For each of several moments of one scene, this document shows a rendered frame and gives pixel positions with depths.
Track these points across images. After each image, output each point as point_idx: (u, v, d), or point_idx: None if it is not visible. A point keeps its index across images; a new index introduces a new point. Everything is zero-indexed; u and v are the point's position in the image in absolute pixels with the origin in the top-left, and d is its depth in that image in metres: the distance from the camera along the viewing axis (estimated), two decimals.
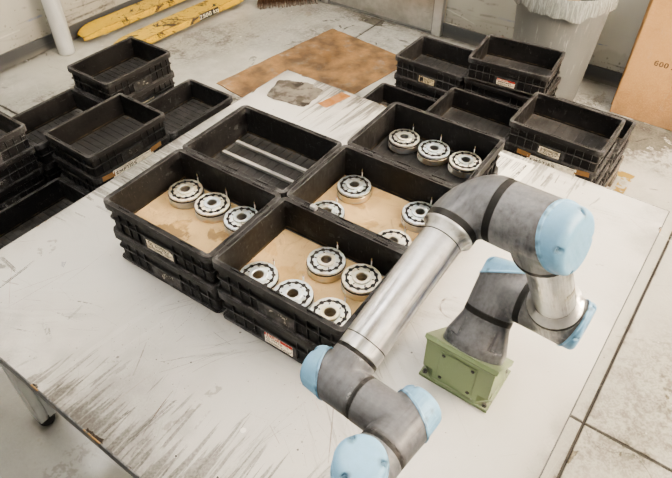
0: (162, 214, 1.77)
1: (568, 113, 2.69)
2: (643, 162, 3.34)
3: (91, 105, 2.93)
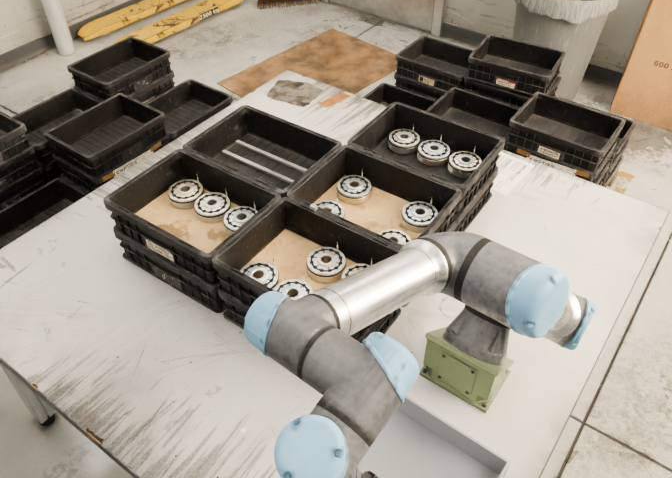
0: (162, 214, 1.77)
1: (568, 113, 2.69)
2: (643, 162, 3.34)
3: (91, 105, 2.93)
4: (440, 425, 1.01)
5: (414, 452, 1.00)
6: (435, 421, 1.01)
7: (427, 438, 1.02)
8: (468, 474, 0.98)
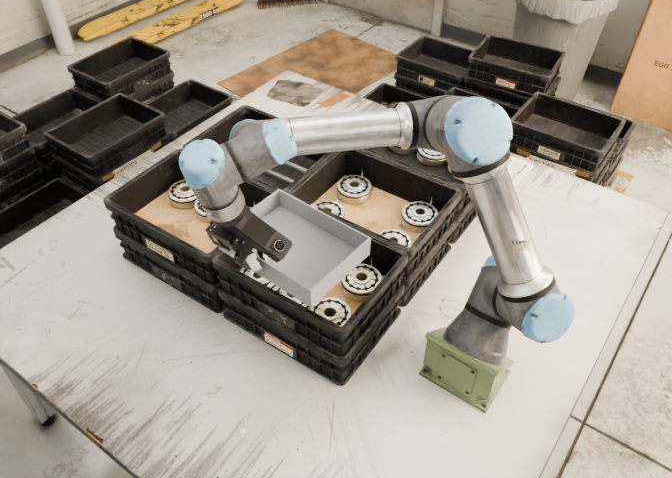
0: (162, 214, 1.77)
1: (568, 113, 2.69)
2: (643, 162, 3.34)
3: (91, 105, 2.93)
4: (326, 220, 1.39)
5: (307, 239, 1.39)
6: (323, 218, 1.39)
7: (318, 232, 1.40)
8: (343, 252, 1.36)
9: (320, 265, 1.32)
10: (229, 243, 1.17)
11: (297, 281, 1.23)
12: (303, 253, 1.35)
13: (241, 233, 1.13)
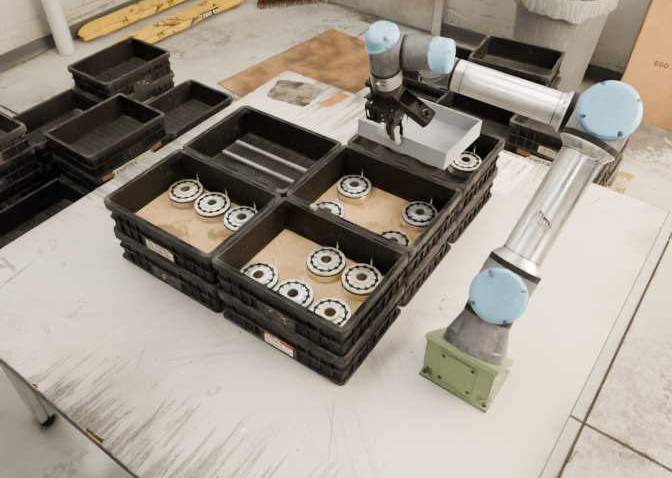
0: (162, 214, 1.77)
1: None
2: (643, 162, 3.34)
3: (91, 105, 2.93)
4: (441, 111, 1.72)
5: (426, 126, 1.71)
6: (438, 109, 1.72)
7: (433, 122, 1.73)
8: (457, 134, 1.68)
9: (442, 143, 1.65)
10: (385, 113, 1.49)
11: (433, 148, 1.55)
12: (426, 135, 1.68)
13: (398, 102, 1.45)
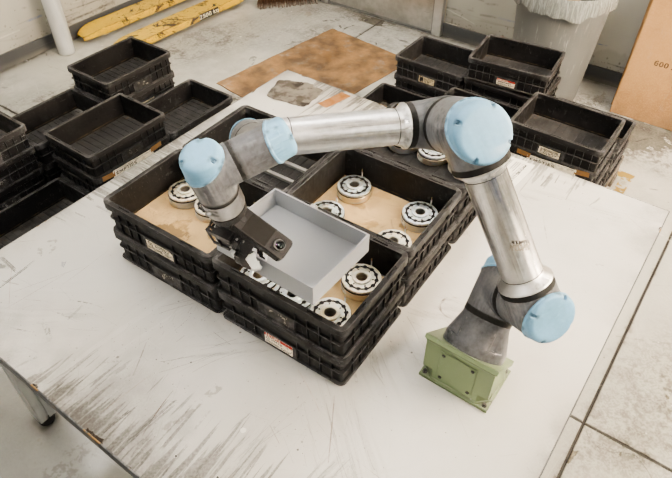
0: (162, 214, 1.77)
1: (568, 113, 2.69)
2: (643, 162, 3.34)
3: (91, 105, 2.93)
4: (324, 218, 1.39)
5: (305, 238, 1.39)
6: (320, 216, 1.39)
7: (316, 230, 1.41)
8: (342, 249, 1.36)
9: (320, 263, 1.33)
10: (229, 242, 1.16)
11: (298, 279, 1.23)
12: (302, 251, 1.35)
13: (241, 232, 1.13)
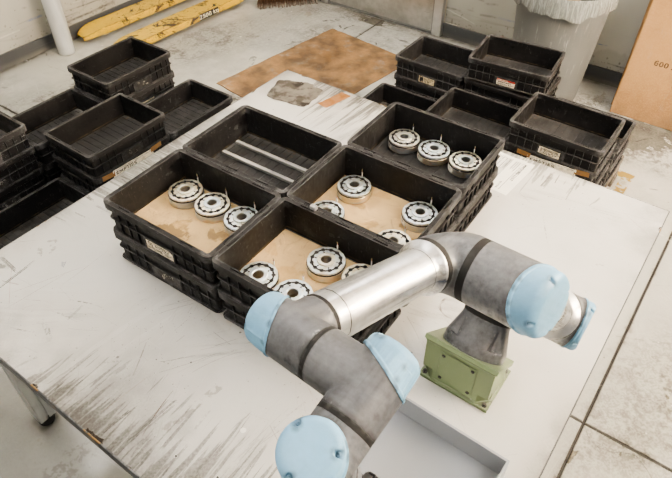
0: (162, 214, 1.77)
1: (568, 113, 2.69)
2: (643, 162, 3.34)
3: (91, 105, 2.93)
4: (439, 425, 1.01)
5: (413, 452, 1.01)
6: (434, 421, 1.01)
7: (426, 438, 1.03)
8: (467, 474, 0.98)
9: None
10: None
11: None
12: None
13: None
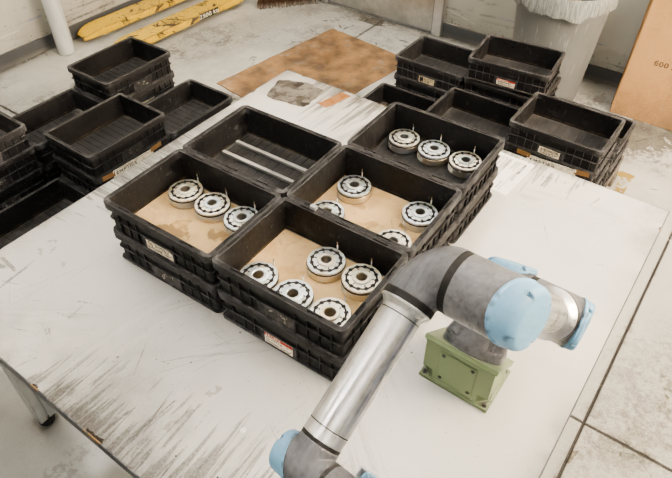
0: (162, 214, 1.77)
1: (568, 113, 2.69)
2: (643, 162, 3.34)
3: (91, 105, 2.93)
4: None
5: None
6: None
7: None
8: None
9: None
10: None
11: None
12: None
13: None
